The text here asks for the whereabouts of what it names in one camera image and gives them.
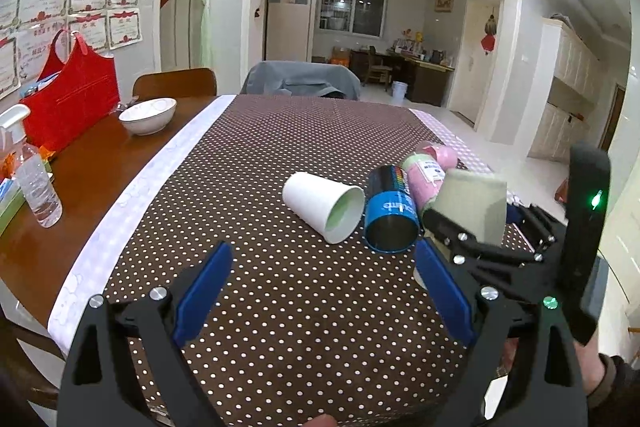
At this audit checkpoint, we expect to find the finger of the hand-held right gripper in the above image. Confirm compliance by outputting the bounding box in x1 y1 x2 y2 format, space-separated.
505 202 568 258
422 208 566 308

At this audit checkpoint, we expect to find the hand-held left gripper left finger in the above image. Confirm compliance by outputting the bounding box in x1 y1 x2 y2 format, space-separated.
57 241 235 427

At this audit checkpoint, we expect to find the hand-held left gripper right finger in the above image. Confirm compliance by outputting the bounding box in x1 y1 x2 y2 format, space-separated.
415 238 589 427

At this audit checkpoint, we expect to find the grey-green paper cup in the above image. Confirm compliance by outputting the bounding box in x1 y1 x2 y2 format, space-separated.
413 169 510 290

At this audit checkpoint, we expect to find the white paper cup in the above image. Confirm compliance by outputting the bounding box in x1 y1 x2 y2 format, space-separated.
281 171 366 244

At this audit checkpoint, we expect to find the person's right forearm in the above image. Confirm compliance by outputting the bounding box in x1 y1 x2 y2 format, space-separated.
582 337 626 413

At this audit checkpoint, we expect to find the pink wrapped cloth roll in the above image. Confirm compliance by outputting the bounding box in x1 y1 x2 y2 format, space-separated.
401 142 458 219

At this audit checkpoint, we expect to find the blue tin can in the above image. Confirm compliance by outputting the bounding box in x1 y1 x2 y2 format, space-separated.
363 165 420 254

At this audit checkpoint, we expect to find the brown polka dot tablecloth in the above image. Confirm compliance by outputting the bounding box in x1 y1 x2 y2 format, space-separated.
47 94 526 427

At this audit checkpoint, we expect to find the white cabinet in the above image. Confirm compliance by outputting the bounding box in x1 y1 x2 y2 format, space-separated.
527 18 601 160

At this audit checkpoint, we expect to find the white door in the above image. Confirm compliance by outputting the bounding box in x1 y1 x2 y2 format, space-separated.
450 0 503 120

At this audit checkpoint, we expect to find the dark wooden desk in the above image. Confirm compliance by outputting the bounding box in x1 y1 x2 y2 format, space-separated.
350 49 455 106

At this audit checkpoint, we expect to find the red hanging ornament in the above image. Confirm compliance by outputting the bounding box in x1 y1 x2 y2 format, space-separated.
480 7 498 55

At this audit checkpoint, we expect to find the white bowl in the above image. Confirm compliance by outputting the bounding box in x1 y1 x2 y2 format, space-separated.
118 98 178 136

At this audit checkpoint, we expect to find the clear spray bottle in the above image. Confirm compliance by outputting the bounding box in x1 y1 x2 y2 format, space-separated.
0 103 63 228

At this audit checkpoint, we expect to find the wooden desk chair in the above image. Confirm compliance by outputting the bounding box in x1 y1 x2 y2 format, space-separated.
364 46 393 86

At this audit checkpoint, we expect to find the green tissue box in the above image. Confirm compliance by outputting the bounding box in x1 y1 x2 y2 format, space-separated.
0 177 27 238

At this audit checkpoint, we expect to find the red bag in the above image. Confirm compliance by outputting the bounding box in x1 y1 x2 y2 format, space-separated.
20 29 121 155

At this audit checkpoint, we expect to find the grey covered chair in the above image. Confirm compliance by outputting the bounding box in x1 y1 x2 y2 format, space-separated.
241 61 362 102

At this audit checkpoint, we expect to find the window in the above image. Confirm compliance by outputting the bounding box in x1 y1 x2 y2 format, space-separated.
320 0 390 36

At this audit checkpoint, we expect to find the white refrigerator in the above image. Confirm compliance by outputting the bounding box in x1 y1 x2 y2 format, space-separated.
265 0 318 62

